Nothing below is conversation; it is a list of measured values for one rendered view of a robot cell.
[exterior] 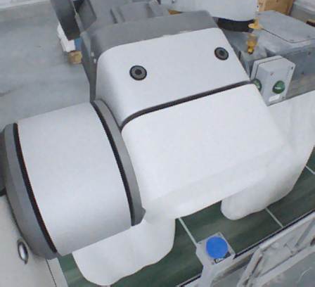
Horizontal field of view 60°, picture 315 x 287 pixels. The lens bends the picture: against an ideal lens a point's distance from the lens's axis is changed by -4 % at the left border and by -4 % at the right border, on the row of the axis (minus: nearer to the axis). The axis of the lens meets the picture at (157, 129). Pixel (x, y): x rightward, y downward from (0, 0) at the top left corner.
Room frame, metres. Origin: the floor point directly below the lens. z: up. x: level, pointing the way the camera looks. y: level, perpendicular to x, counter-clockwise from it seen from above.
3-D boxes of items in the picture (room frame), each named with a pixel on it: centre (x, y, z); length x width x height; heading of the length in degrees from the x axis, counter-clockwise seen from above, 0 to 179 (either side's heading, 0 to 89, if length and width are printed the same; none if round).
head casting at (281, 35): (0.69, -0.28, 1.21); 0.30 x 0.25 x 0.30; 116
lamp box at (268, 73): (0.51, -0.24, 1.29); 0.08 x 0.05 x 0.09; 116
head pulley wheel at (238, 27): (0.69, -0.20, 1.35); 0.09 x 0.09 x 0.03
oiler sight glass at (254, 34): (0.56, -0.20, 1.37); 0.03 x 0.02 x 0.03; 116
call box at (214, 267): (0.37, -0.16, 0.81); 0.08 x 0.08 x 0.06; 26
